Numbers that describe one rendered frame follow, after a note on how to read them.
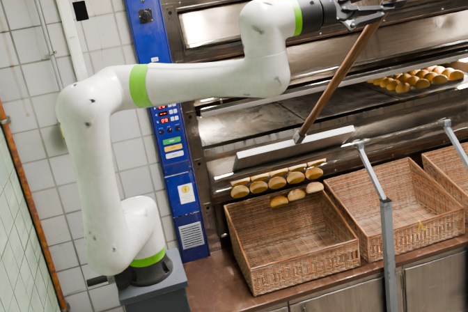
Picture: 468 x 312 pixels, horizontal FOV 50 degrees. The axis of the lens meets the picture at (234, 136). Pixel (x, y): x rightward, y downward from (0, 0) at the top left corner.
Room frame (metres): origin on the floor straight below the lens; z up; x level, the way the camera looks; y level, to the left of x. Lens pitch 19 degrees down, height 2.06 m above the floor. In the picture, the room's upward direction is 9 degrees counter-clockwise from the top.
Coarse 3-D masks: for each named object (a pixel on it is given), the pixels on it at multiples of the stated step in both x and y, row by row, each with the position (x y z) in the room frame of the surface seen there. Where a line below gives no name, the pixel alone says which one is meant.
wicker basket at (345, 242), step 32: (288, 192) 2.49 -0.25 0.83; (320, 192) 2.48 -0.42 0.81; (256, 224) 2.42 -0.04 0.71; (288, 224) 2.44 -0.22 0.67; (320, 224) 2.46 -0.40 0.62; (256, 256) 2.29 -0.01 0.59; (288, 256) 2.24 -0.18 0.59; (320, 256) 2.19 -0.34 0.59; (352, 256) 2.13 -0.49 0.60; (256, 288) 1.97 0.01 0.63
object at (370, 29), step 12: (384, 0) 1.28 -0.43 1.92; (372, 24) 1.35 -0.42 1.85; (360, 36) 1.42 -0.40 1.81; (360, 48) 1.44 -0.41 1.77; (348, 60) 1.50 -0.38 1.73; (336, 72) 1.58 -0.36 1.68; (336, 84) 1.61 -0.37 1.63; (324, 96) 1.69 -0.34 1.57; (312, 120) 1.84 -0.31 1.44; (300, 132) 1.95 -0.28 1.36
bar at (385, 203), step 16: (416, 128) 2.28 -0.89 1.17; (448, 128) 2.30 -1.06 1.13; (352, 144) 2.21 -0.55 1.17; (288, 160) 2.14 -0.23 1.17; (464, 160) 2.18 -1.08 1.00; (224, 176) 2.08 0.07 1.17; (384, 208) 1.99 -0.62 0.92; (384, 224) 2.00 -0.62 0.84; (384, 240) 2.00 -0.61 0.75; (384, 256) 2.01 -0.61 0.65; (384, 272) 2.02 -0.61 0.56
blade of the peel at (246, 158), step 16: (352, 128) 2.10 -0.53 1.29; (272, 144) 2.02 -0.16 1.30; (288, 144) 2.03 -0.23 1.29; (304, 144) 2.06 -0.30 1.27; (320, 144) 2.13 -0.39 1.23; (336, 144) 2.20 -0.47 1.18; (240, 160) 2.00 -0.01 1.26; (256, 160) 2.06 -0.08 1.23; (272, 160) 2.13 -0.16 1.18; (304, 160) 2.28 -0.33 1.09; (240, 176) 2.21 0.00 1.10
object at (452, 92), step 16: (416, 96) 2.75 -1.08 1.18; (432, 96) 2.72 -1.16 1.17; (448, 96) 2.74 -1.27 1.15; (352, 112) 2.65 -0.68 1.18; (368, 112) 2.63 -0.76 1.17; (384, 112) 2.66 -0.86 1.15; (288, 128) 2.56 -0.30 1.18; (320, 128) 2.57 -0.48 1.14; (224, 144) 2.47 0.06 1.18; (240, 144) 2.48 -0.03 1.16
